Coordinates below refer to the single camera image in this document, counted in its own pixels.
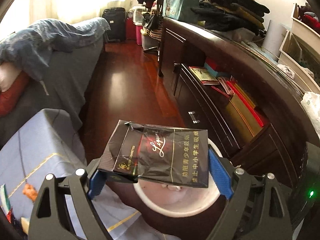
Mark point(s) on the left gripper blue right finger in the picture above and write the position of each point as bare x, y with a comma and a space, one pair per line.
219, 174

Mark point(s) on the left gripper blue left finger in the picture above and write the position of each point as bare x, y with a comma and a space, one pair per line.
96, 184

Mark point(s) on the black cigarette pack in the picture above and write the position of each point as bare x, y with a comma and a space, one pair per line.
169, 155

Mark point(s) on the white pink-dotted trash bin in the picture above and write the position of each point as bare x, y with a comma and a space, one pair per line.
175, 201

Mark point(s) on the blue tablecloth with yellow lines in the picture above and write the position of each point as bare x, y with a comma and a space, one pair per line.
48, 143

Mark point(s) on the orange candy wrapper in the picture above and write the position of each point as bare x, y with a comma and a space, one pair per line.
30, 192

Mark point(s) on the dark wooden cabinet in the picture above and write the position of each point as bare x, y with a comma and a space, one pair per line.
254, 116

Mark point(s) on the red book on shelf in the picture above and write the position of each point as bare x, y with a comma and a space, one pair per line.
204, 76

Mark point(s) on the white plastic bag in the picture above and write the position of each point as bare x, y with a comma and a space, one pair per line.
311, 104

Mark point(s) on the red and pink folded quilt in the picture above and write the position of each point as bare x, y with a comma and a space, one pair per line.
13, 83

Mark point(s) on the white shelf unit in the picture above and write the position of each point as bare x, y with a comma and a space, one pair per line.
300, 52

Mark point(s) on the blue patterned blanket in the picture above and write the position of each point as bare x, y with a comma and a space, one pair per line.
30, 49

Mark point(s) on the black suitcase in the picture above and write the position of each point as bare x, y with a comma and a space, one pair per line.
116, 17

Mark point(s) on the pile of dark folded clothes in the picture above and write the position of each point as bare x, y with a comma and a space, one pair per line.
229, 15

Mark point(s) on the teal shopping bag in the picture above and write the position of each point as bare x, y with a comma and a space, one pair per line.
178, 1

